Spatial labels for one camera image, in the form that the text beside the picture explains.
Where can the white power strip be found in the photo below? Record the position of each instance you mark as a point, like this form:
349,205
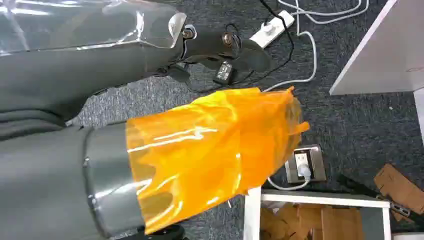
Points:
271,29

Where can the brown cardboard piece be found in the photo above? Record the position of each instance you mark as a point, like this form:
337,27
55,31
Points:
397,188

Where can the black power adapter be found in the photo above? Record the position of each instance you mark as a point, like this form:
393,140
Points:
224,71

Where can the white metal frame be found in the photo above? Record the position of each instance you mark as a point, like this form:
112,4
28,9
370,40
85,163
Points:
253,212

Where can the flattened cardboard stack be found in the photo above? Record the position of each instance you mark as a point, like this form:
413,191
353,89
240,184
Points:
314,223

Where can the metal floor socket box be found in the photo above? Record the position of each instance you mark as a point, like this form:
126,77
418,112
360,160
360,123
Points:
317,164

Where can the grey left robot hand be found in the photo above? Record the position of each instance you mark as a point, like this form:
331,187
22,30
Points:
59,185

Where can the white desk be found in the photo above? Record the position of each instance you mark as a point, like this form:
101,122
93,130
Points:
387,56

